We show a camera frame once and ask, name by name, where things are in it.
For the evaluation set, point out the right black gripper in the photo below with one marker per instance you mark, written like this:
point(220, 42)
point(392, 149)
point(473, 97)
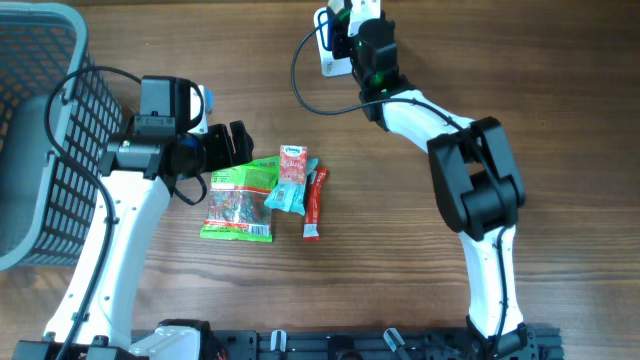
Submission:
point(340, 39)

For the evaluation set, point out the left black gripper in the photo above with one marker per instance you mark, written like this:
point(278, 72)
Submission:
point(224, 156)

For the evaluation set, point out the red white tissue pack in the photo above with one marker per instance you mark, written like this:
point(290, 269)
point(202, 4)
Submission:
point(292, 164)

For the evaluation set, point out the green snack bag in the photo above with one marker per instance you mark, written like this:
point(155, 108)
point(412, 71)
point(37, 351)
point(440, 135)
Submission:
point(237, 197)

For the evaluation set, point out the teal wrapper packet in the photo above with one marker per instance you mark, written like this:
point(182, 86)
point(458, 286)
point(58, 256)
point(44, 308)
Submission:
point(290, 197)

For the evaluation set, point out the red stick sachet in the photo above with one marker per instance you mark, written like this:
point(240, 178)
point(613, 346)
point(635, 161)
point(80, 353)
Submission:
point(310, 229)

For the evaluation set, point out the green lid jar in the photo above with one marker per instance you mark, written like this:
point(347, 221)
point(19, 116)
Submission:
point(339, 9)

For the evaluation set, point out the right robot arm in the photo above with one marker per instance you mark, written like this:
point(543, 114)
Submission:
point(478, 186)

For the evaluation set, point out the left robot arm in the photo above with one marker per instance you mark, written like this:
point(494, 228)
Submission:
point(135, 179)

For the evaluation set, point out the white barcode scanner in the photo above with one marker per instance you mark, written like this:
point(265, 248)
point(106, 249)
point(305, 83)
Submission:
point(330, 67)

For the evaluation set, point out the grey plastic mesh basket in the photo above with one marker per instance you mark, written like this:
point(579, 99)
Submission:
point(50, 98)

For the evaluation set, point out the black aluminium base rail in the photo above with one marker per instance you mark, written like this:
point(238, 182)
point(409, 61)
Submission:
point(350, 345)

